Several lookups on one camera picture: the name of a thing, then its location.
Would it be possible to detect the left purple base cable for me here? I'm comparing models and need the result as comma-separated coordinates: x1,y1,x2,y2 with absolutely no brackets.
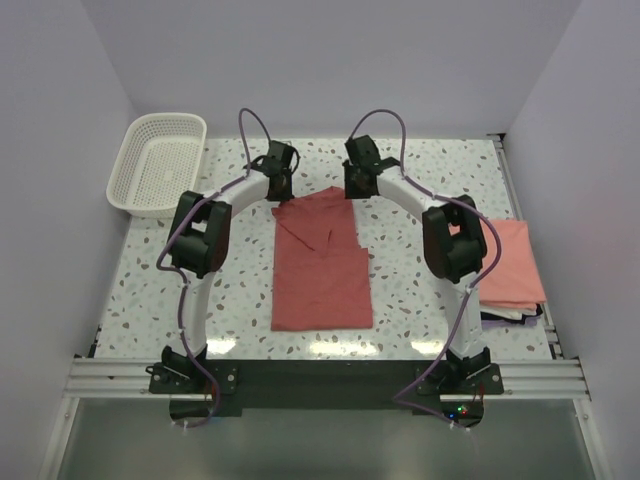
169,349,224,429

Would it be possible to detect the white plastic basket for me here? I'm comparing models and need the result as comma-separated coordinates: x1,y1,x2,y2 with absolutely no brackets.
106,112,207,218

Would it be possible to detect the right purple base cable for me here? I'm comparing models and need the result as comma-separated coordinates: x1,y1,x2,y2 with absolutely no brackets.
393,344,461,416

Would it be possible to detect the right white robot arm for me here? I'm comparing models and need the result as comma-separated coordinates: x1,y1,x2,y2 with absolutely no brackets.
343,136,491,402

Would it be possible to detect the aluminium frame rail right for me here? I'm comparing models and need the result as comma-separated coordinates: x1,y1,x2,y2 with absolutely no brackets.
488,130,596,480

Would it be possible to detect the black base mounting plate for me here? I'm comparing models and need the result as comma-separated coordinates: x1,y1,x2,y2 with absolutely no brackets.
146,360,505,420

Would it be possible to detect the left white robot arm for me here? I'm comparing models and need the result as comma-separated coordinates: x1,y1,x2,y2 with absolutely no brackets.
156,140,300,398

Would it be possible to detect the red t shirt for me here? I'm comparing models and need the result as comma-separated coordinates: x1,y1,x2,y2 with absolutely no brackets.
271,187,373,332

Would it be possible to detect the folded salmon t shirt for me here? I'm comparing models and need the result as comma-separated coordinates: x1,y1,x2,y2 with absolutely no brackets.
479,219,547,309

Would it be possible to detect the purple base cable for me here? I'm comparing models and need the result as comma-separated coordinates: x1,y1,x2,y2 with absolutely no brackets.
393,344,461,416
169,349,224,429

